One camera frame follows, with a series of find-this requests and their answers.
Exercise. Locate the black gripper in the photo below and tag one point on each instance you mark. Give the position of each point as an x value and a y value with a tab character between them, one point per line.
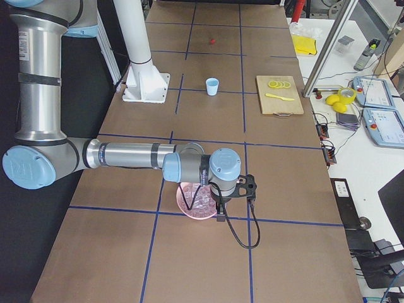
219	201

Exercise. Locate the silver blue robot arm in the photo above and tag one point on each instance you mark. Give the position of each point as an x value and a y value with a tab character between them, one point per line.
44	154

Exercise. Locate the clear ice cubes pile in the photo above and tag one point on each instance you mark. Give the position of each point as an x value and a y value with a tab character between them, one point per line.
202	199

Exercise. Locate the light blue cup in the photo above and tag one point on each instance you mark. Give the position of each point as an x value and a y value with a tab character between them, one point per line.
212	86

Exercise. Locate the pink bowl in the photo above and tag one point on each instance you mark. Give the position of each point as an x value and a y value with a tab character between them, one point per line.
186	211

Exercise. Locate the wooden cutting board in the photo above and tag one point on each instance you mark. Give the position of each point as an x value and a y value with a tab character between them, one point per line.
273	106

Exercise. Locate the yellow plastic knife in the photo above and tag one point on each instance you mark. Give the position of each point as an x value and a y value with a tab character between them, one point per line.
287	99

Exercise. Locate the yellow lemon upper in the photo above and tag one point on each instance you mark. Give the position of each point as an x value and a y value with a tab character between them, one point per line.
332	99

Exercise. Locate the yellow lemon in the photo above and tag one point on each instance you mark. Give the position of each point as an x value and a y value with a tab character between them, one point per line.
332	99
339	107

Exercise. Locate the yellow lemon lower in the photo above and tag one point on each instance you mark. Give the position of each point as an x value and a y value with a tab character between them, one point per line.
339	107

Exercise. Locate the purple notebook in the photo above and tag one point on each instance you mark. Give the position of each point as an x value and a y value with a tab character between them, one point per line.
349	121

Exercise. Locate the yellow tape roll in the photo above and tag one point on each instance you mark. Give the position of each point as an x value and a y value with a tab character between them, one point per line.
347	95

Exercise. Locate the yellow cloth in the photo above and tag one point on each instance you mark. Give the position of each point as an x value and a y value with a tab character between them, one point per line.
304	45

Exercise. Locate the lower teach pendant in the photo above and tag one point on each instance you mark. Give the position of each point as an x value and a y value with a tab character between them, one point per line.
385	126

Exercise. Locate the teach pendant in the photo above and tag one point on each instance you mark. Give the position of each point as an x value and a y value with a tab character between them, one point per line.
373	92
385	126

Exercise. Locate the upper teach pendant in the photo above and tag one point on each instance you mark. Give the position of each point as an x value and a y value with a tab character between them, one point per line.
373	92

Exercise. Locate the clear plastic box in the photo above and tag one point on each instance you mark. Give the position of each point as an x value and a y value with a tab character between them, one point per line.
343	44

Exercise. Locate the grey handheld device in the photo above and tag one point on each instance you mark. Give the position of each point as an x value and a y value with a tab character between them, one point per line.
366	54

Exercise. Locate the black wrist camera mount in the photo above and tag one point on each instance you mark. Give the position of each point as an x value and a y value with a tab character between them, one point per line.
245	187

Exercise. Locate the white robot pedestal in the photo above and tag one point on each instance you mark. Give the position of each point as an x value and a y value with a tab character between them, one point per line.
144	82

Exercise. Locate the aluminium frame post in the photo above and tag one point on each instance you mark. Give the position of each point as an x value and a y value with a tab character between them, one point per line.
342	17

